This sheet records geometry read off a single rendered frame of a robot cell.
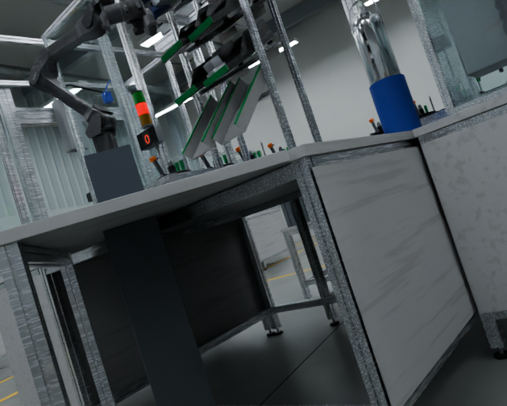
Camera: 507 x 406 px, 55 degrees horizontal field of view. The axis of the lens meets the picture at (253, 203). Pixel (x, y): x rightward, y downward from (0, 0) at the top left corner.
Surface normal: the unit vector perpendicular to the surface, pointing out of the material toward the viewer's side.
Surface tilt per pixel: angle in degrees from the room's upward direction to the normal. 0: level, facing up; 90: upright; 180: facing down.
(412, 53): 90
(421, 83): 90
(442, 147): 90
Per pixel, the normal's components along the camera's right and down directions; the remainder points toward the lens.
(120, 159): 0.23, -0.13
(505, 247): -0.62, 0.16
